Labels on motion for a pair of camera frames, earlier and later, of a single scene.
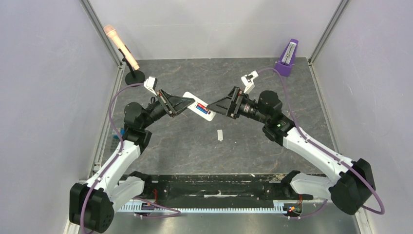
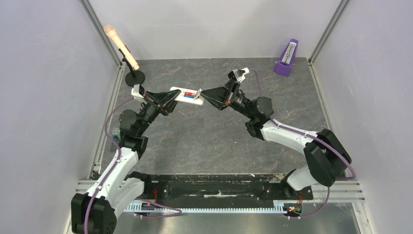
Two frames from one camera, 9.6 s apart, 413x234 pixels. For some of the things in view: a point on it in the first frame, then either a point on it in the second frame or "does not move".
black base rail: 218,187 does not move
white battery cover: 220,134 -> 198,93
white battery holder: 200,107 -> 198,101
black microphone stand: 133,76 does not move
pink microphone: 111,31 does not move
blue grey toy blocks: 115,133 does not move
